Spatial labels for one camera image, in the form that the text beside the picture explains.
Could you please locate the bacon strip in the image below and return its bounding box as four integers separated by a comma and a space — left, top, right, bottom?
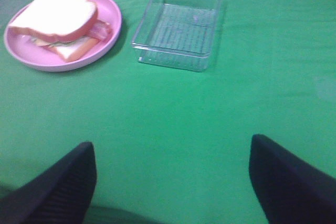
87, 20, 112, 40

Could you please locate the pink round plate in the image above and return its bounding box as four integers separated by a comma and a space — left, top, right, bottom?
4, 0, 122, 72

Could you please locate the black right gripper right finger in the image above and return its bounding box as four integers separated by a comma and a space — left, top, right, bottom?
249, 134, 335, 223

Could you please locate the yellow cheese slice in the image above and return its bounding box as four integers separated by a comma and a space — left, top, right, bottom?
31, 38, 51, 47

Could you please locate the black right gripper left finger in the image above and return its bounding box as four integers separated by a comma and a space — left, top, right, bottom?
1, 142, 97, 223

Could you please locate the green tablecloth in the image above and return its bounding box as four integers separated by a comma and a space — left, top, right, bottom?
1, 0, 335, 223

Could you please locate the right clear plastic container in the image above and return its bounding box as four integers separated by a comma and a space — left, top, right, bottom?
131, 0, 222, 72

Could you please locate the toast bread slice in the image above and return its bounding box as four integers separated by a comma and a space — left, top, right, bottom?
43, 36, 100, 62
8, 0, 98, 43

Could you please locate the green lettuce leaf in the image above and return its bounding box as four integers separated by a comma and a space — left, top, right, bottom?
30, 37, 74, 47

